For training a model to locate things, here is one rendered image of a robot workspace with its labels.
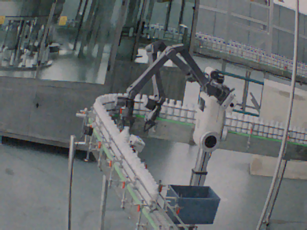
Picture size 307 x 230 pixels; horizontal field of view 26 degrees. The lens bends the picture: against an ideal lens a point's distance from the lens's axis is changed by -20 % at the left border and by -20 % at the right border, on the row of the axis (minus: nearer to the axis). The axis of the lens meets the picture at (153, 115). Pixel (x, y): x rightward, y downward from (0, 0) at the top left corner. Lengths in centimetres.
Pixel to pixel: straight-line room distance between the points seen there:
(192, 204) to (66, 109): 386
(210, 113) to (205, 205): 83
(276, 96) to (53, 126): 280
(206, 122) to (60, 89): 327
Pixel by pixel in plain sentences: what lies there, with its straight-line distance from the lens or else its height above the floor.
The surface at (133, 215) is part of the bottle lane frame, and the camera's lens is 474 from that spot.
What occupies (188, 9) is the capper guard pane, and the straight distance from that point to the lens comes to 1075.
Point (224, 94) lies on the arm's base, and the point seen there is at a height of 157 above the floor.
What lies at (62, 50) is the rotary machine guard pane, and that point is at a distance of 857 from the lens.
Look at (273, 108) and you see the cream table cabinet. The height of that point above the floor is 91.
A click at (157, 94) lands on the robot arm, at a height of 144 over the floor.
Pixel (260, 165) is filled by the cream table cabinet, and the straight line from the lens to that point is 951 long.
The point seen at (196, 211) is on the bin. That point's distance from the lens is 512.
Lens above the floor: 247
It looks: 12 degrees down
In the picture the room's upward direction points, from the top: 10 degrees clockwise
